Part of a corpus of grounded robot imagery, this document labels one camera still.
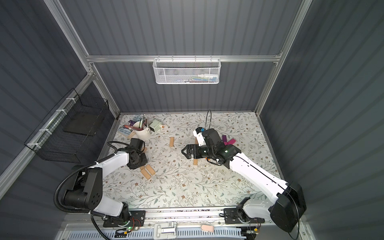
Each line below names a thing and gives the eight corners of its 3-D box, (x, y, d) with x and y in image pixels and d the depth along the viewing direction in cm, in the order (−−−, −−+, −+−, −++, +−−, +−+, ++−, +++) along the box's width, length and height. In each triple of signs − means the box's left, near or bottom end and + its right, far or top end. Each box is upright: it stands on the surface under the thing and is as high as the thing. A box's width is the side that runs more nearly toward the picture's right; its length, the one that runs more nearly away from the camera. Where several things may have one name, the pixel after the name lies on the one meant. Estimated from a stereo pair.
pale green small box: (150, 130, 112) (148, 125, 108) (157, 124, 116) (155, 119, 111) (155, 134, 110) (153, 129, 105) (162, 128, 114) (161, 123, 109)
